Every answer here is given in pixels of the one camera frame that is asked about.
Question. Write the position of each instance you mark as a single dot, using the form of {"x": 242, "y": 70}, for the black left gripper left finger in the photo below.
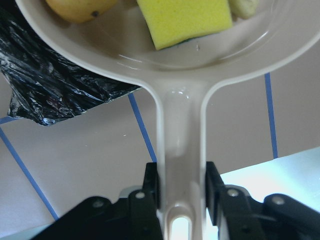
{"x": 133, "y": 217}

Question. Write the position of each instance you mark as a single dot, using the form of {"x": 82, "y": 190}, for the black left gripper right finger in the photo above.
{"x": 239, "y": 217}

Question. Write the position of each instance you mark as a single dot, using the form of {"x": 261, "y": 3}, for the beige dustpan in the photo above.
{"x": 181, "y": 78}

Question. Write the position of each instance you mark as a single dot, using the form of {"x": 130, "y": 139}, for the yellow sponge piece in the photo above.
{"x": 171, "y": 22}

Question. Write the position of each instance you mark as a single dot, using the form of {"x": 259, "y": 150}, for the pale bagel piece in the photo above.
{"x": 243, "y": 9}

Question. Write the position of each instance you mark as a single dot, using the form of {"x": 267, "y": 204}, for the brown potato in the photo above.
{"x": 80, "y": 11}

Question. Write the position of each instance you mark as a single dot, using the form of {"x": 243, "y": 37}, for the bin with black bag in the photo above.
{"x": 46, "y": 87}

